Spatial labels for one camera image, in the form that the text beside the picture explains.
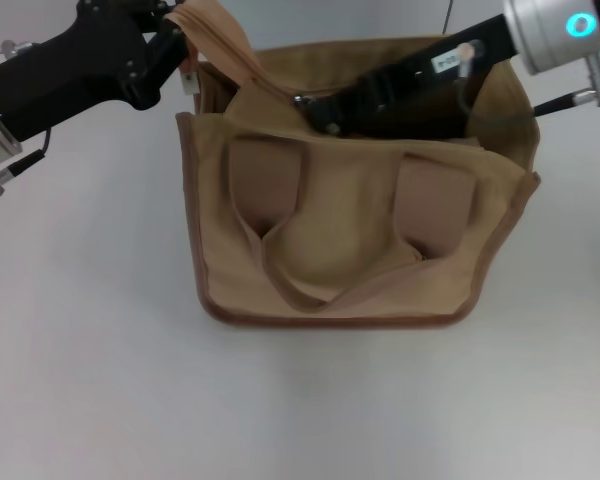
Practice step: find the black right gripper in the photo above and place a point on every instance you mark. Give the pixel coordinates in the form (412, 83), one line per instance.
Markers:
(420, 75)

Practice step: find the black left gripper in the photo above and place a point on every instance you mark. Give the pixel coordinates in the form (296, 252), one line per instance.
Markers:
(70, 75)

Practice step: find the khaki canvas food bag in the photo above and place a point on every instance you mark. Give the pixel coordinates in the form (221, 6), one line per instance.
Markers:
(340, 225)

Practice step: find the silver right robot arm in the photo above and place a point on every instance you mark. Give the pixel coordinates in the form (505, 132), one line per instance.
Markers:
(555, 30)

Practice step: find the small clear plastic tag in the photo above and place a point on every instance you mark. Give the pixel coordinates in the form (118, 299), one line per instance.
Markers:
(189, 82)

